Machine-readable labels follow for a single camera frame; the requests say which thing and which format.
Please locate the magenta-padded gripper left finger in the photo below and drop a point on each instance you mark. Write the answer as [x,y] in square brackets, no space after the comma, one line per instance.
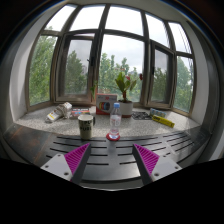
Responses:
[75,160]

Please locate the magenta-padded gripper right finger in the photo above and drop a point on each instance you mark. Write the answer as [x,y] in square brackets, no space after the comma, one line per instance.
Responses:
[148,161]

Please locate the clear blue-capped water bottle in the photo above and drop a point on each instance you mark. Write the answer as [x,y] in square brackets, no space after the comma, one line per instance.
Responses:
[115,121]

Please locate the white mug with black lettering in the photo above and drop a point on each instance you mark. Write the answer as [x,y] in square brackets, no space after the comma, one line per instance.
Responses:
[85,128]

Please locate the flat round red coaster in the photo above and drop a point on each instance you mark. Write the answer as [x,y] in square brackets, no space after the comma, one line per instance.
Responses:
[108,137]

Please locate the long yellow box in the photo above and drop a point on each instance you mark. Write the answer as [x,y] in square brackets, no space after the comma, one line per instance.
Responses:
[163,121]

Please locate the black grid plate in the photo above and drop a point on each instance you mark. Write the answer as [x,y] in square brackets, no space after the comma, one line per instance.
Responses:
[141,115]

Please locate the light blue pack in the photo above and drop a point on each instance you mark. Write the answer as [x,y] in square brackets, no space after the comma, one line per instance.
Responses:
[157,112]

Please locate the potted plant in white pot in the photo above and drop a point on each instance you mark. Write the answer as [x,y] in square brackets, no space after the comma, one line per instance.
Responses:
[126,108]

